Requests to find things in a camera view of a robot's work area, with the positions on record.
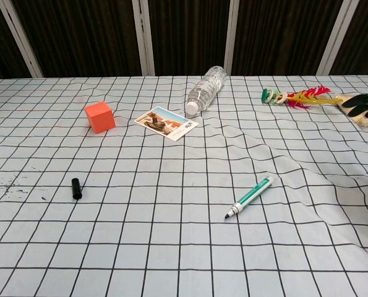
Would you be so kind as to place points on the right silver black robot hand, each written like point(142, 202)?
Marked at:
point(364, 103)

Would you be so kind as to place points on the green white marker pen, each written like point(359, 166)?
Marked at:
point(251, 195)

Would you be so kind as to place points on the black marker cap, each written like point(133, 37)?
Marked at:
point(76, 188)

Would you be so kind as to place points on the red yellow feather shuttlecock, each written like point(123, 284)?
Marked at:
point(304, 94)

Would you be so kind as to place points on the clear plastic water bottle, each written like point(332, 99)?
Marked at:
point(207, 88)

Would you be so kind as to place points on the photo postcard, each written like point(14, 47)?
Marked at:
point(165, 123)

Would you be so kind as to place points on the orange cube block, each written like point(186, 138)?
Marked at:
point(100, 119)

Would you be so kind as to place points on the white black checked tablecloth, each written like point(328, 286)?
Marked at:
point(140, 247)

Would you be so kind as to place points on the white metal frame post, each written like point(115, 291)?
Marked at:
point(20, 40)
point(144, 40)
point(336, 40)
point(234, 40)

